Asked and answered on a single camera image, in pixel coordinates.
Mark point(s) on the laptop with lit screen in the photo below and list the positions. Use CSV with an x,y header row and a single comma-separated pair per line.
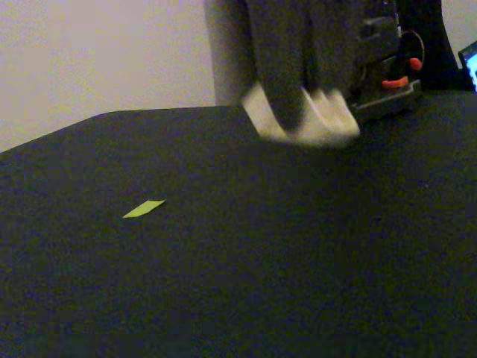
x,y
470,65

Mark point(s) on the white plastic bracket piece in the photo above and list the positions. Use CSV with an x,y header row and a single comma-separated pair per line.
x,y
320,127

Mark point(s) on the black office chair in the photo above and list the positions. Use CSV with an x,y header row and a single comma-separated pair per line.
x,y
434,37

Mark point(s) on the green tape marker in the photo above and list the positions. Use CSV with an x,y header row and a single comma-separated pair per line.
x,y
143,209

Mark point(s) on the dark navy desk mat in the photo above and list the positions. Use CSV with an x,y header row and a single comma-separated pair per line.
x,y
186,261

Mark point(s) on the black clamp with orange trigger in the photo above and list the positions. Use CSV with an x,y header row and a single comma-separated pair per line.
x,y
415,64
395,83

